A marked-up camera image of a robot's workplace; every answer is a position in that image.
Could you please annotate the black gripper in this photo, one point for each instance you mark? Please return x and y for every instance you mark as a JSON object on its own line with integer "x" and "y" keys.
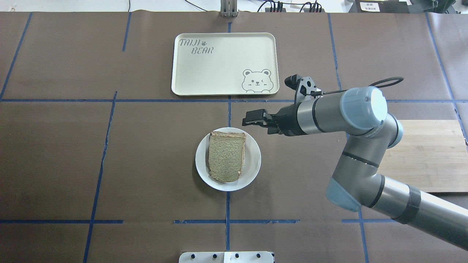
{"x": 289, "y": 120}

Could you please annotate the white round plate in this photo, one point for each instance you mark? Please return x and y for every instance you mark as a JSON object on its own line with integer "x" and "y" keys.
{"x": 250, "y": 169}

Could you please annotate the brown bread slice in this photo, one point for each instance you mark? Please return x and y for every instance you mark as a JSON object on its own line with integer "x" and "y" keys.
{"x": 226, "y": 155}

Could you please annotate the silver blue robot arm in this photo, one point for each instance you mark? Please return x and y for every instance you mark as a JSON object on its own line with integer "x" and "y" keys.
{"x": 362, "y": 113}

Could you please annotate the cream bear serving tray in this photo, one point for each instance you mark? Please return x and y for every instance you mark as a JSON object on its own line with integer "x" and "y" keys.
{"x": 215, "y": 64}

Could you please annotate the orange black adapter far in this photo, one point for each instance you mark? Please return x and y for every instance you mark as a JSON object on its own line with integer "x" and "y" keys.
{"x": 274, "y": 7}

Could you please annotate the black rectangular box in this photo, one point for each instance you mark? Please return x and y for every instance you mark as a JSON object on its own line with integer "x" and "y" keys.
{"x": 379, "y": 6}

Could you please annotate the wooden cutting board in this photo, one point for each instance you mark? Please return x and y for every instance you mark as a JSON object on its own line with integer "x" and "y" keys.
{"x": 431, "y": 156}

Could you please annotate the aluminium frame post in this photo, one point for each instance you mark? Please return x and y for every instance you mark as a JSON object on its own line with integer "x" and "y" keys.
{"x": 229, "y": 8}

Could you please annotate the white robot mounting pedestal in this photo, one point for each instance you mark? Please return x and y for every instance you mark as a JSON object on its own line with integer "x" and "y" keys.
{"x": 227, "y": 257}

